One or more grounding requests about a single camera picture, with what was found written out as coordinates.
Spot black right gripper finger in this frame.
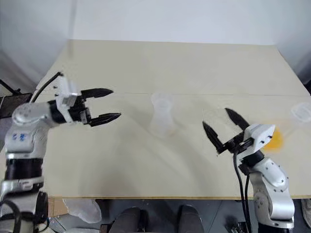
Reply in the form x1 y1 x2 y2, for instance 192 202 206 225
202 121 224 150
225 107 250 134

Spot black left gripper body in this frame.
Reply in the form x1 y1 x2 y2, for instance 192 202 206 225
69 94 92 126

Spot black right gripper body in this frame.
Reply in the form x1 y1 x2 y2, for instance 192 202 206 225
216 132 254 155

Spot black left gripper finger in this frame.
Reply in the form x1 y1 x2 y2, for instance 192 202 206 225
81 88 114 100
88 113 122 128

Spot black metal stand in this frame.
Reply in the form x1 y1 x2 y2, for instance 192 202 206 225
0 79 34 119

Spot translucent plastic bag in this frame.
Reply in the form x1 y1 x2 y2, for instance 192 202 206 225
62 198 103 224

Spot brown cardboard piece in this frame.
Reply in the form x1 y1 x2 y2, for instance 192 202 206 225
47 196 71 218

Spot dark rounded shape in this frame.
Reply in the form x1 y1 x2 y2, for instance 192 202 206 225
101 206 149 233

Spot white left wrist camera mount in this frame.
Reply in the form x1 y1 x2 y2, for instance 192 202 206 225
53 76 83 123

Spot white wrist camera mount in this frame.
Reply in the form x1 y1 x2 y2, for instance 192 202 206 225
53 76 83 123
239 123 276 159

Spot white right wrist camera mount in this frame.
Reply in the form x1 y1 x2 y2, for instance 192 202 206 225
239 123 276 159

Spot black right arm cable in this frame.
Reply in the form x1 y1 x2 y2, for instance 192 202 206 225
232 150 252 233

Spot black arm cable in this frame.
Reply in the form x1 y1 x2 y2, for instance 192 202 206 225
30 71 64 105
232 150 252 233

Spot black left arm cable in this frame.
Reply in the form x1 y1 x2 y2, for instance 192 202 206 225
30 71 64 105

